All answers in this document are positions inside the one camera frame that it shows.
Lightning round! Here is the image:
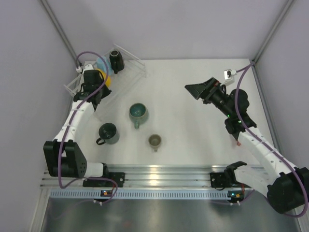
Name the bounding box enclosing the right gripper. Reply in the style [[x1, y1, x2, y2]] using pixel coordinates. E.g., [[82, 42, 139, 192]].
[[185, 77, 234, 118]]

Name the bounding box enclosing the black mug white inside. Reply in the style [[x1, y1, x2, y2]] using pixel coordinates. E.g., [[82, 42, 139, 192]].
[[109, 50, 125, 74]]

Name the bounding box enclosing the yellow enamel mug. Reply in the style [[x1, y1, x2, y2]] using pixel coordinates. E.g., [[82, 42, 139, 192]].
[[95, 68, 112, 87]]

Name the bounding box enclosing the light blue cup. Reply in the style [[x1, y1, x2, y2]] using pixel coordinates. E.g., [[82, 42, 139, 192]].
[[96, 56, 113, 75]]

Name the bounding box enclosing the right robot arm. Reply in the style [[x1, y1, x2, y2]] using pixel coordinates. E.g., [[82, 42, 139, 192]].
[[185, 77, 309, 214]]

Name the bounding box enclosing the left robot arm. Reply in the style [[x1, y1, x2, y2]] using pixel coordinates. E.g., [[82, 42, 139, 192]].
[[43, 63, 111, 187]]

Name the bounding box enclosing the clear acrylic dish rack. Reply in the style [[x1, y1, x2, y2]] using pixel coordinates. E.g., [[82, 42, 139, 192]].
[[64, 44, 147, 115]]

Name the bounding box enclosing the teal speckled ceramic mug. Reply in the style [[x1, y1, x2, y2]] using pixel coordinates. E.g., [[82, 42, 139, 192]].
[[129, 103, 148, 130]]

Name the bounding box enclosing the small grey beige cup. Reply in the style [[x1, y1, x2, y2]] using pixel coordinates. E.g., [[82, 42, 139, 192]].
[[148, 134, 162, 152]]

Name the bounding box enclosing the dark green mug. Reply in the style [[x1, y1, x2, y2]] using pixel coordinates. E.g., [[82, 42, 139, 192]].
[[96, 123, 120, 145]]

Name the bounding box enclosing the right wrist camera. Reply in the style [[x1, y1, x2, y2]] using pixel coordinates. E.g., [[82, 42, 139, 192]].
[[223, 69, 237, 85]]

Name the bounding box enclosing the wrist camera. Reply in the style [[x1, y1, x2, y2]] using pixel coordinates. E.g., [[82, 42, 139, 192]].
[[223, 69, 237, 85], [76, 63, 95, 74]]

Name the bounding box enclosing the aluminium mounting rail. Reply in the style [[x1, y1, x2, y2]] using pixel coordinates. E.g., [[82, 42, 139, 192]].
[[41, 164, 266, 189]]

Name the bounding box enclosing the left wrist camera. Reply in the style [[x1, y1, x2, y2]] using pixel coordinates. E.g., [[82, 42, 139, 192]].
[[76, 63, 95, 74]]

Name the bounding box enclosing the perforated cable tray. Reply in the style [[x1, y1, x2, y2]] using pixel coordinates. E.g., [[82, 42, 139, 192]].
[[49, 189, 232, 200]]

